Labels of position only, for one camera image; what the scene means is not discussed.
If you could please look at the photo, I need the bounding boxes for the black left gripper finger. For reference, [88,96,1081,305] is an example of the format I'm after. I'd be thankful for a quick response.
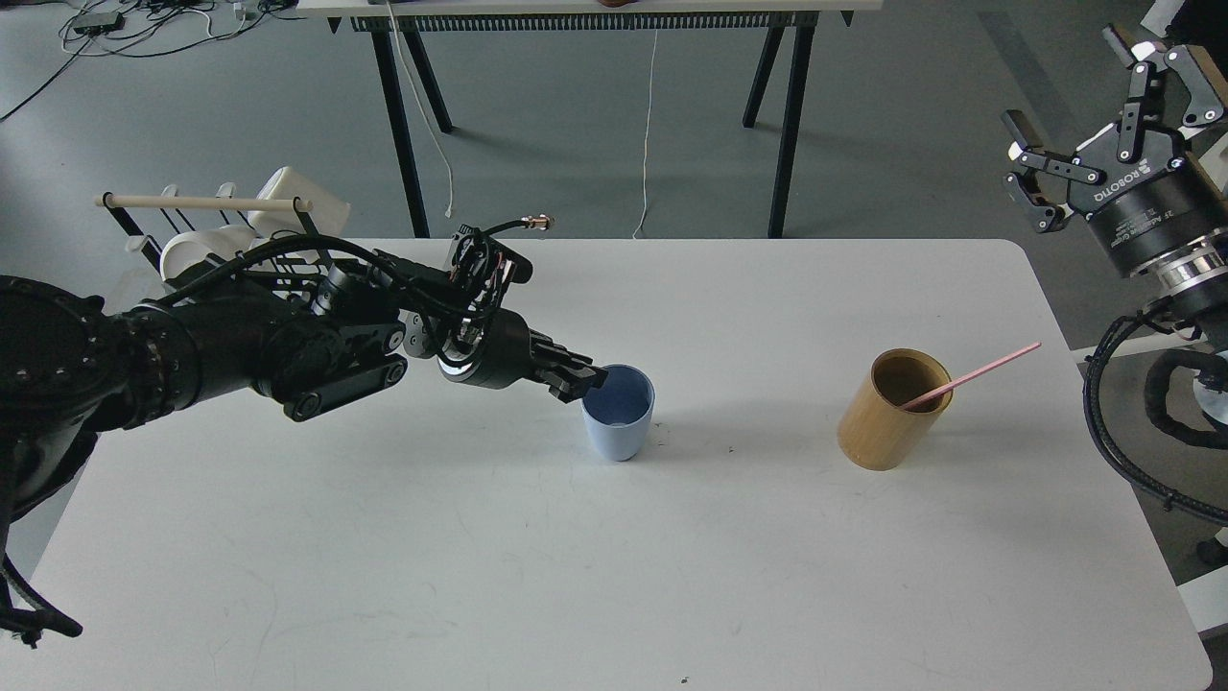
[528,331,598,377]
[542,366,609,403]

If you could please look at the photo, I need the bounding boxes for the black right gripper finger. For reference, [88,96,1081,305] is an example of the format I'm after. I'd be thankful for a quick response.
[1001,109,1104,234]
[1102,23,1227,162]

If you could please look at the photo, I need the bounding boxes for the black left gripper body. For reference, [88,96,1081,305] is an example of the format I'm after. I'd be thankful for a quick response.
[438,309,553,390]

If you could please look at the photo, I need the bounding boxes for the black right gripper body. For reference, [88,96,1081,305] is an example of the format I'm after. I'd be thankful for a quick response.
[1067,123,1227,276]

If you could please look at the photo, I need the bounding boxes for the light blue cup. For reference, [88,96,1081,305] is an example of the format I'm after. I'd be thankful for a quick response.
[580,365,656,461]

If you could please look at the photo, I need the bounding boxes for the pink chopstick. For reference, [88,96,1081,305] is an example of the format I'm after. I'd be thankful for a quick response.
[900,342,1043,412]

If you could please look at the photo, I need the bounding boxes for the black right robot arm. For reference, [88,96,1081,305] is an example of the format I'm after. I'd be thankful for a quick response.
[1002,25,1227,527]

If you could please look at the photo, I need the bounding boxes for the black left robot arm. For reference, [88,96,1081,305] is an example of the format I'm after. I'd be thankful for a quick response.
[1,226,609,530]

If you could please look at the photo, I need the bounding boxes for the white mug on rack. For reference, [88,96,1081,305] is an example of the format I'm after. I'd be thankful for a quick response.
[158,166,351,284]

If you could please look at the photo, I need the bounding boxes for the bamboo cylindrical holder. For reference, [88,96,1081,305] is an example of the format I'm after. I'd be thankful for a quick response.
[837,349,955,471]

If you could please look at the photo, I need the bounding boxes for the white trestle table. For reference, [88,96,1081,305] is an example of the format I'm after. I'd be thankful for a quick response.
[295,0,885,241]

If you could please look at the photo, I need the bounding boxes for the white hanging cable left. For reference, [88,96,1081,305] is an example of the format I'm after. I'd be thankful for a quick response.
[386,0,456,220]

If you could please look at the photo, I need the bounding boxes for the white hanging cable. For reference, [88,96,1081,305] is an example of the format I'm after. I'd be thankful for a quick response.
[386,0,456,220]
[631,29,661,241]

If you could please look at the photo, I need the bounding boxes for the black wire dish rack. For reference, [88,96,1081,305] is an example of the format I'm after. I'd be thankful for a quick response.
[98,169,352,281]

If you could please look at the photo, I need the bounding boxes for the wooden rack handle rod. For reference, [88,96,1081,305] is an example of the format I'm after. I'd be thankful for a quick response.
[93,191,313,214]

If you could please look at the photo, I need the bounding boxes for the tangled floor cables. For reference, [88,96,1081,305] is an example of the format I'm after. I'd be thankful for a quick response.
[0,0,298,124]

